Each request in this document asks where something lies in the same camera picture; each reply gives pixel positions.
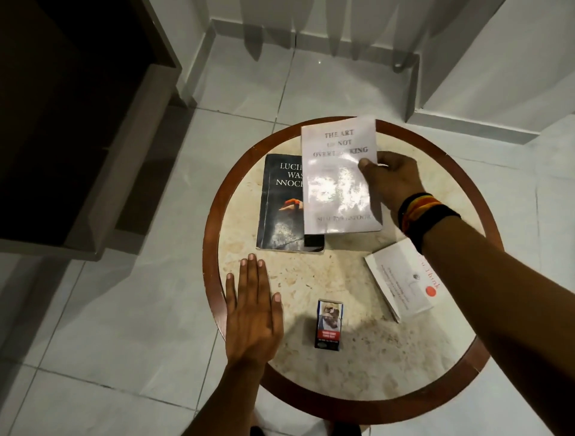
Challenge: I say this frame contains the dark wooden cabinet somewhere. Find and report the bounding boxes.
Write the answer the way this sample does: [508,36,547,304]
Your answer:
[0,0,183,262]

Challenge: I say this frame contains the person's right hand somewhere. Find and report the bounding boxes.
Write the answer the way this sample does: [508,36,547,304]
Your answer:
[358,151,426,215]

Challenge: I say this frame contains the thin black wristband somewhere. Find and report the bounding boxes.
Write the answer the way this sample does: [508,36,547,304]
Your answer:
[397,192,433,226]

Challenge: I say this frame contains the cigarette pack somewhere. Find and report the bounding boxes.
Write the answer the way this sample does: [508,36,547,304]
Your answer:
[314,299,344,351]

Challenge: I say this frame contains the wide black wristband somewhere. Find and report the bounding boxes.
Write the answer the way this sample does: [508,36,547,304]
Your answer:
[406,204,462,255]

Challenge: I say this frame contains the person's right forearm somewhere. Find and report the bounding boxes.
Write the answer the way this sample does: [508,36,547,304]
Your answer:
[421,216,575,436]

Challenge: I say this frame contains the white book with orange dot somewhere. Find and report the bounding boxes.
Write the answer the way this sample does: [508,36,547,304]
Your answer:
[364,238,444,323]

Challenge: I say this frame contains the glossy white paperback book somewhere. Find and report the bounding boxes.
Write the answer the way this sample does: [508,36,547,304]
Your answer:
[300,115,383,235]

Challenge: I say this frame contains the black paperback book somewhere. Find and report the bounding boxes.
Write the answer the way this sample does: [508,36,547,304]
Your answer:
[256,154,325,254]

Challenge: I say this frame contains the round wooden rim marble table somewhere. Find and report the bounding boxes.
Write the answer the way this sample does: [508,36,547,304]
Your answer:
[202,116,505,426]

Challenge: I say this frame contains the person's left hand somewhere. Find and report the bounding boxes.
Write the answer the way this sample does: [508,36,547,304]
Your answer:
[224,254,285,367]

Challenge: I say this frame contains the person's left forearm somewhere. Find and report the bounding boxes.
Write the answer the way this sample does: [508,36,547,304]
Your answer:
[181,359,270,436]

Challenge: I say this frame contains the orange yellow striped wristband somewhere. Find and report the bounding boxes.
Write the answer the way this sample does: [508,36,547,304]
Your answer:
[401,198,444,235]

